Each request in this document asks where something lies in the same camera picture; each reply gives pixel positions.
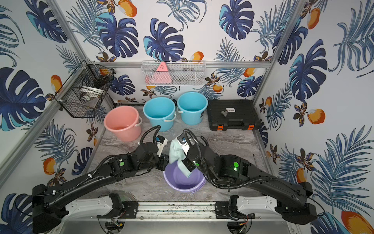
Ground light teal cloth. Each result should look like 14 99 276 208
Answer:
169 139 192 178

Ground clear wall shelf basket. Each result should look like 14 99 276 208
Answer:
141 60 206 86

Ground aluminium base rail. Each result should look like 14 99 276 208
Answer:
56 200 296 221

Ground black tool case orange latches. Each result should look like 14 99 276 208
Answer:
207 99 261 131

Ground purple plastic bucket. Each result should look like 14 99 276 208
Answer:
163 162 206 193

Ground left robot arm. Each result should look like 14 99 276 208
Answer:
32 125 163 234

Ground black wire basket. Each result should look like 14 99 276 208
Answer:
54 60 116 119

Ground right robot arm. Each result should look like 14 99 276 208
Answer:
176 129 320 225

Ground pink triangle item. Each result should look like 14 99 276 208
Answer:
150 61 172 85

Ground silver metal pipe fitting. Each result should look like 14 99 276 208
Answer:
221 110 228 118

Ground pink plastic bucket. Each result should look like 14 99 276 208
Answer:
104 106 142 142

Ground teal bucket with label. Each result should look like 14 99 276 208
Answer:
177 92 208 126

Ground teal plastic bucket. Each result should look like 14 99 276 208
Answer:
143 97 177 132

